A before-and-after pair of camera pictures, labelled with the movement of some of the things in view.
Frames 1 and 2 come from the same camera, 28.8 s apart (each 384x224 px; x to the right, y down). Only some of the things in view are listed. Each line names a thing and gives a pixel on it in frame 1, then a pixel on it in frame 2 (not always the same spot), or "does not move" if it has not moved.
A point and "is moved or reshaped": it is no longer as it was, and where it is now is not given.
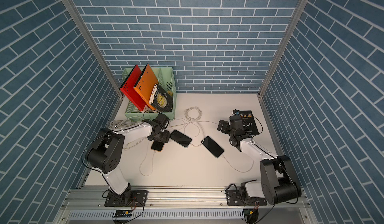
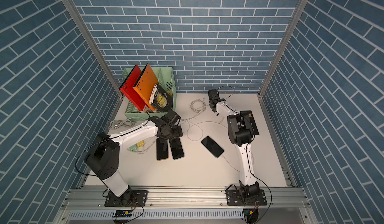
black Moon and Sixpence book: (161, 99) does not move
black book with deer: (249, 125) does not move
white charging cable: (193, 113) is moved or reshaped
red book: (127, 89) does not move
